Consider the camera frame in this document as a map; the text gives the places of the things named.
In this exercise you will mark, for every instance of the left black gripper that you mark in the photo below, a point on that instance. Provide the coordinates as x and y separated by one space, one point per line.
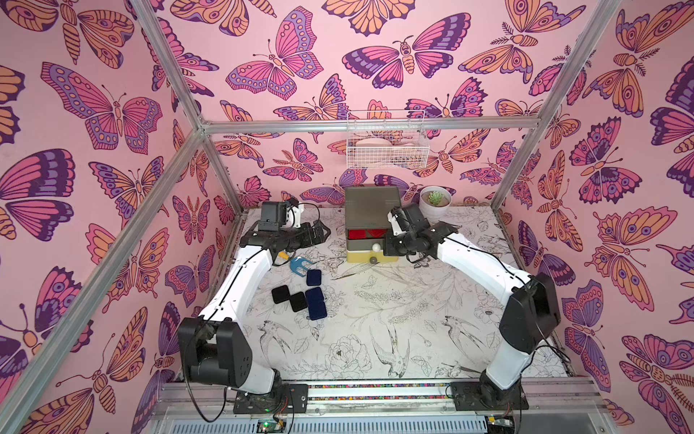
307 240

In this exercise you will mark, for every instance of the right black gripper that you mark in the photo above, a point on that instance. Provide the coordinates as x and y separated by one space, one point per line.
400 241

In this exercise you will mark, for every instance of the red brooch box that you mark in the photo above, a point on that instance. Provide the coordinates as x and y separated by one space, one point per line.
360 234

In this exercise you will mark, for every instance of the black brooch box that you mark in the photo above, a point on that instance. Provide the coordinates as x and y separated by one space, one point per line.
298 302
280 294

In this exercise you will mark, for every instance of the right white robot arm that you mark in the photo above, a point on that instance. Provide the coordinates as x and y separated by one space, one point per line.
531 311

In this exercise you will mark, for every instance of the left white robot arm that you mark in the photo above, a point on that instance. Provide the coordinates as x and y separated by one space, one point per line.
213 347

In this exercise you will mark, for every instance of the small navy brooch box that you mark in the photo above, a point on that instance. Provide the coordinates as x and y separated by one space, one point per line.
314 278

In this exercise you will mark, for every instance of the white potted succulent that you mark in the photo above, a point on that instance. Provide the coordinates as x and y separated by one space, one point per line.
434 202

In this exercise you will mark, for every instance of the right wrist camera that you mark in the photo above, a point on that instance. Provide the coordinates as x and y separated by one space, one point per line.
407 220

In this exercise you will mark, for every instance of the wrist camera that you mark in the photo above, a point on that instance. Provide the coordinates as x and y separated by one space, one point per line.
407 220
277 216

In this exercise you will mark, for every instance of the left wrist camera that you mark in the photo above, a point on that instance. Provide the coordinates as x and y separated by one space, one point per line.
277 216

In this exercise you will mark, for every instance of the three-drawer cabinet frame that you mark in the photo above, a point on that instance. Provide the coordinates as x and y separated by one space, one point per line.
366 211

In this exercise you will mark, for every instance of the white wire basket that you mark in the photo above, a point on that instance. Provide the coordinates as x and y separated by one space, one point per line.
386 143

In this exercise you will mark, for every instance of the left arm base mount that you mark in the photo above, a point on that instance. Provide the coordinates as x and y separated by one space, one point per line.
284 397

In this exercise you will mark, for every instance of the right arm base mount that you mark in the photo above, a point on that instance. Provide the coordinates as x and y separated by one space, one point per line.
482 394

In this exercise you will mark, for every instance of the aluminium front rail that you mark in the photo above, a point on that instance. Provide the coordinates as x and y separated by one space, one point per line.
542 405

